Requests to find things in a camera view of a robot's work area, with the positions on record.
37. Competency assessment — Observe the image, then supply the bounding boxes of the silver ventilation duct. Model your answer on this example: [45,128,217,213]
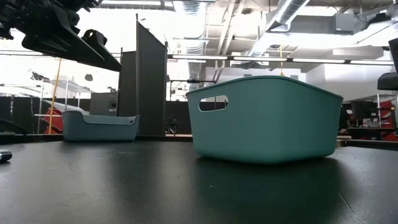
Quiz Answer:
[247,0,312,57]

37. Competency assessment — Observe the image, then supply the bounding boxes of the metal wire shelf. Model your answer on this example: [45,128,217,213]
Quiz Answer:
[32,79,94,135]

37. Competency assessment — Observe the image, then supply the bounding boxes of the small black tripod device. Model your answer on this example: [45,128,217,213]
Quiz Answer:
[166,114,180,135]

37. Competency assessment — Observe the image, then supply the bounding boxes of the red slanted board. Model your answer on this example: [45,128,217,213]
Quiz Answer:
[43,107,64,135]

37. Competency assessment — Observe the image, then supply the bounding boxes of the long ceiling light strip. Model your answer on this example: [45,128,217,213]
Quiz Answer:
[292,58,346,64]
[172,55,228,60]
[349,60,395,66]
[233,56,289,62]

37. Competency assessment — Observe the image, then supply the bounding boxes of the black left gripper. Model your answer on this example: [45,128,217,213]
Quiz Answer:
[0,0,123,73]

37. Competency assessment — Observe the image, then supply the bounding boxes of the black partition panel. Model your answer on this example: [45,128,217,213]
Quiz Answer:
[117,14,169,137]

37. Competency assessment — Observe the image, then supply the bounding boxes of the black curved cable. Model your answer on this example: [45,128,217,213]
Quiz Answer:
[0,118,29,136]

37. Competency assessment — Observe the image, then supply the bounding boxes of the yellow cable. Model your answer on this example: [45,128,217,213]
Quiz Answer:
[47,58,62,135]

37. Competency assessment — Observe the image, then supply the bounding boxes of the teal plastic bin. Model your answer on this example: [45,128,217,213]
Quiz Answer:
[185,75,344,165]

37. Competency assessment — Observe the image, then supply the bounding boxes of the blue-grey plastic bin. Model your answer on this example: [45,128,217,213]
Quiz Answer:
[61,110,141,142]

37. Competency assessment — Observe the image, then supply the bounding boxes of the grey cabinet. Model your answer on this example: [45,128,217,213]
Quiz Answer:
[89,92,119,116]

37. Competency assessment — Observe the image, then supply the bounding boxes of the red equipment rack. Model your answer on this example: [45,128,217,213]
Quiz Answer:
[348,99,398,142]

